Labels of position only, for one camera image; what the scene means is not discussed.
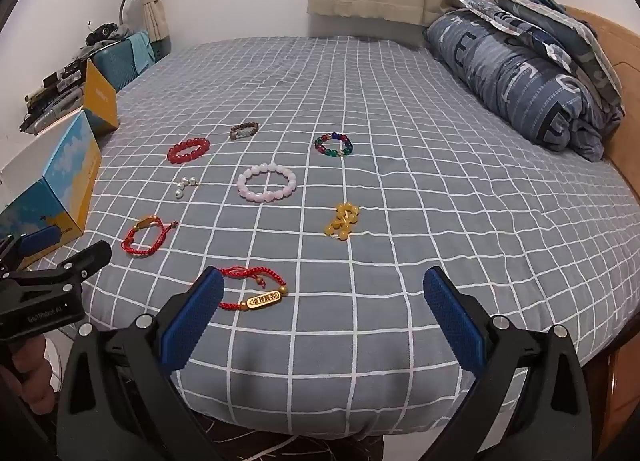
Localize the camouflage pillow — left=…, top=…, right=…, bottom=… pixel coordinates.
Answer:
left=487, top=0, right=626, bottom=114

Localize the red bead bracelet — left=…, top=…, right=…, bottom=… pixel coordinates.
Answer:
left=167, top=137, right=211, bottom=162

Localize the red cord bracelet brown charm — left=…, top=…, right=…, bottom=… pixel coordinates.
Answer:
left=122, top=215, right=179, bottom=258

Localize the pink bead bracelet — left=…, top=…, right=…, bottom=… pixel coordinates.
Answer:
left=237, top=162, right=299, bottom=204

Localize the yellow bead bracelet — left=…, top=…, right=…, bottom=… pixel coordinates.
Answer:
left=322, top=202, right=361, bottom=242

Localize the teal cloth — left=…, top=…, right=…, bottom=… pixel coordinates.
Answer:
left=127, top=32, right=157, bottom=68

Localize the dark cloth pile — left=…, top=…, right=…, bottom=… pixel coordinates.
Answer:
left=85, top=21, right=132, bottom=48

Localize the white pearl bracelet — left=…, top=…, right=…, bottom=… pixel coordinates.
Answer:
left=174, top=176, right=199, bottom=200

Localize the red cord bracelet gold plate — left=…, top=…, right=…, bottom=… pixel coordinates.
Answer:
left=217, top=266, right=288, bottom=314

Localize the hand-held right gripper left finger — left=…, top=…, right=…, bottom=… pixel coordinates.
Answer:
left=56, top=266, right=225, bottom=461

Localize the person's left hand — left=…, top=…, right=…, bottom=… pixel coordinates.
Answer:
left=0, top=333, right=57, bottom=408

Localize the grey checked bed sheet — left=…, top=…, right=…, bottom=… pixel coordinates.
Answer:
left=80, top=36, right=633, bottom=437

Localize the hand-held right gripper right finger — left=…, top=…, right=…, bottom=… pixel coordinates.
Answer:
left=423, top=266, right=599, bottom=461

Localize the multicolour glass bead bracelet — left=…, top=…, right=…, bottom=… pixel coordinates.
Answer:
left=314, top=132, right=354, bottom=158

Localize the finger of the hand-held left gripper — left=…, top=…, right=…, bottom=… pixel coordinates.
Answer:
left=0, top=225, right=62, bottom=273
left=22, top=241, right=112, bottom=292

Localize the wooden bed frame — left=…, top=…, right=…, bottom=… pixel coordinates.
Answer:
left=565, top=6, right=640, bottom=442

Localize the blue and yellow cardboard box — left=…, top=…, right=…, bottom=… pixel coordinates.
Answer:
left=0, top=111, right=103, bottom=262

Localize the blue grey patterned pillow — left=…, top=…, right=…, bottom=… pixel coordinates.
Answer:
left=424, top=8, right=626, bottom=162

